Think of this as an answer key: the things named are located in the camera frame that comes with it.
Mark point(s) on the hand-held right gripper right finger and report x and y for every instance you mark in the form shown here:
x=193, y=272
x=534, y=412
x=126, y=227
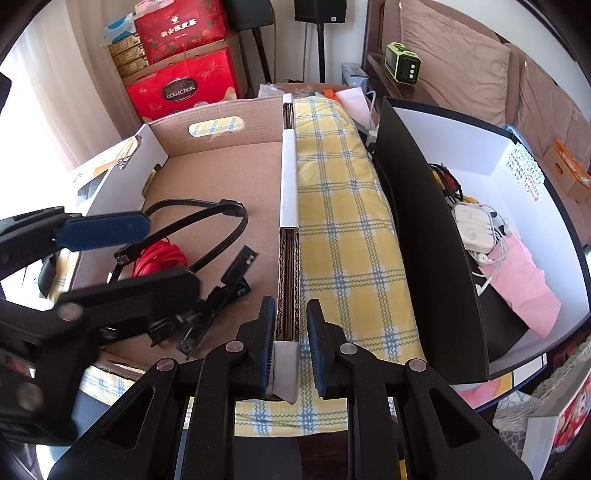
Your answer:
x=317, y=346

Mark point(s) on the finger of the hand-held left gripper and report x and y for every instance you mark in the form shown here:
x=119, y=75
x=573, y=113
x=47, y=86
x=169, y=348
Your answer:
x=101, y=230
x=138, y=295

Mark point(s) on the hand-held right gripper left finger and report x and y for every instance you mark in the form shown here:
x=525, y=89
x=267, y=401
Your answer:
x=267, y=341

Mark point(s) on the black plastic bracket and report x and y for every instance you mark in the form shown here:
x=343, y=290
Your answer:
x=240, y=267

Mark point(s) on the white cardboard tray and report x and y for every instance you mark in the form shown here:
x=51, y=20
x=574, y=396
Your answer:
x=207, y=175

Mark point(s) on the orange white hard drive box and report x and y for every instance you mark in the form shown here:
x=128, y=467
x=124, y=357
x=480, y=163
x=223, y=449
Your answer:
x=84, y=179

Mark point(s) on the black white storage box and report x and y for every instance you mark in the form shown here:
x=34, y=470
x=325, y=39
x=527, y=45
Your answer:
x=429, y=277

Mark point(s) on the white sheer curtain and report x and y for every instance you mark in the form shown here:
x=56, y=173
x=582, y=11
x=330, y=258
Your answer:
x=60, y=92

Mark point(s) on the red gift bag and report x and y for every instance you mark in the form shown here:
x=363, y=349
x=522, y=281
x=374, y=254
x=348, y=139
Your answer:
x=180, y=87

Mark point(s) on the brown patterned box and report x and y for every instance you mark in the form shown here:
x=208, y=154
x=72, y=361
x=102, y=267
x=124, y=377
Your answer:
x=133, y=70
x=129, y=57
x=125, y=46

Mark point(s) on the white power adapter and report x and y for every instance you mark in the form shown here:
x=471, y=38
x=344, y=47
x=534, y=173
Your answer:
x=473, y=226

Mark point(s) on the blue tissue pack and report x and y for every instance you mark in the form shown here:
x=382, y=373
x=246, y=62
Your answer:
x=120, y=28

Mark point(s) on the white earphones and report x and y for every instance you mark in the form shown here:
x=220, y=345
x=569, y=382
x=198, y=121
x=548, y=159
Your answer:
x=501, y=242

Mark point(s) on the pink cloth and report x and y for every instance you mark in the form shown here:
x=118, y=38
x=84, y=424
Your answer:
x=521, y=286

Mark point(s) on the red gift box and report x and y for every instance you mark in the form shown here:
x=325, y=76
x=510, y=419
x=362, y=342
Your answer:
x=184, y=27

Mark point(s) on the pink tissue pack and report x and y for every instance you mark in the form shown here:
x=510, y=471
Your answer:
x=147, y=6

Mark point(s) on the black speaker stand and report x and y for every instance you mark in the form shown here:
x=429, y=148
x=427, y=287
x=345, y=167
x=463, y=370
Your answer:
x=321, y=53
x=261, y=55

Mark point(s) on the clear bag of tools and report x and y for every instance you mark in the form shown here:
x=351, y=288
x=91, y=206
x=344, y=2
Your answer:
x=295, y=88

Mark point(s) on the white paper bag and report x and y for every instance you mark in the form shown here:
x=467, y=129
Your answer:
x=353, y=104

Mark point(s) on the printed picture box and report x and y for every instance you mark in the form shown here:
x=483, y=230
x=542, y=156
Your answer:
x=563, y=415

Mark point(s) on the black speaker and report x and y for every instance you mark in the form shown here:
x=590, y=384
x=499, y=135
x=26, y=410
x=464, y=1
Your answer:
x=321, y=10
x=247, y=14

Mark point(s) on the blue white carton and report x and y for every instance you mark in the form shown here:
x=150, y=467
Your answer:
x=354, y=74

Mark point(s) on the green yellow device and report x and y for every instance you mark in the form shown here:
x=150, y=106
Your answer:
x=404, y=64

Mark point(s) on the orange carton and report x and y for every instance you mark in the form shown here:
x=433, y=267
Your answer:
x=572, y=170

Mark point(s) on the brown sofa cushion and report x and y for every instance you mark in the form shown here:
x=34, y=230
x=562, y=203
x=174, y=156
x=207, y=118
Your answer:
x=455, y=60
x=549, y=106

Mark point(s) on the dark wooden sofa frame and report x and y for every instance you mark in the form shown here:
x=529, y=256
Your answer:
x=374, y=55

